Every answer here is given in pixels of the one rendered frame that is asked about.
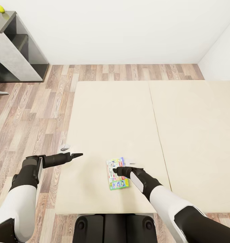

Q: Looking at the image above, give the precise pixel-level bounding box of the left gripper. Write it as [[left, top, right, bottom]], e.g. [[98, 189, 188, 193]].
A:
[[53, 152, 83, 166]]

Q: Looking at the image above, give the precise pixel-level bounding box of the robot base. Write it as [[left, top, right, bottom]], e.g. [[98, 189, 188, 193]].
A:
[[73, 213, 157, 243]]

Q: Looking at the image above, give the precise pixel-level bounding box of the board game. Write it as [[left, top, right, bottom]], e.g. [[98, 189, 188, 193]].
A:
[[106, 157, 129, 190]]

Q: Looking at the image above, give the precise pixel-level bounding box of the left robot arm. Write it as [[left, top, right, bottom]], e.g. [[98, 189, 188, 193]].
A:
[[0, 144, 83, 243]]

